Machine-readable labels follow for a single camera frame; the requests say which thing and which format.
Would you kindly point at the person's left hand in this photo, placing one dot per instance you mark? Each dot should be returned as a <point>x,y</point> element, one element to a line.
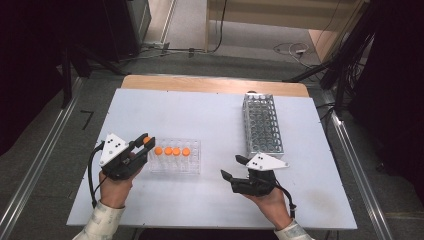
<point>115,193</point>

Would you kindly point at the light wooden furniture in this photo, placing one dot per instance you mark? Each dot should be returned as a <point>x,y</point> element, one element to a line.
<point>283,13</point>

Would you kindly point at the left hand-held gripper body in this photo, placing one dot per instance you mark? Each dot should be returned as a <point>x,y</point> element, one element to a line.
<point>113,150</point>

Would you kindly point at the black cabinet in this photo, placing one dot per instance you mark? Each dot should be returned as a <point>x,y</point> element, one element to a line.
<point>123,26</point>

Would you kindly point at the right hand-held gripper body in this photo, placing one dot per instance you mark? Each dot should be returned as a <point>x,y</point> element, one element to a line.
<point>265,162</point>

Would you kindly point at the wooden table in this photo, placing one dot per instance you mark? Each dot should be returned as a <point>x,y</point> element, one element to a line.
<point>200,84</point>

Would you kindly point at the clear plastic test tube rack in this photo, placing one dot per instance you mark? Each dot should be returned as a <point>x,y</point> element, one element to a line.
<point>176,165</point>

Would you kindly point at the person's right hand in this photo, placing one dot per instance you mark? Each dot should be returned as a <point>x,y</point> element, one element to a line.
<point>273,208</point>

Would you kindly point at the black metal stand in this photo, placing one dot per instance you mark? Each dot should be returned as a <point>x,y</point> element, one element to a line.
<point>66,76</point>

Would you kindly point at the metal test tube rack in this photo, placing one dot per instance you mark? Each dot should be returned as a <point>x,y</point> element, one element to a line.
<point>261,123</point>

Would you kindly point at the metal floor rail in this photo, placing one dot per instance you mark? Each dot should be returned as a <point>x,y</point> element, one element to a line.
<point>43,146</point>
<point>356,166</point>

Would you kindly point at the white table board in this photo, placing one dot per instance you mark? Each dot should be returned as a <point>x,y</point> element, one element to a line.
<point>200,116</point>

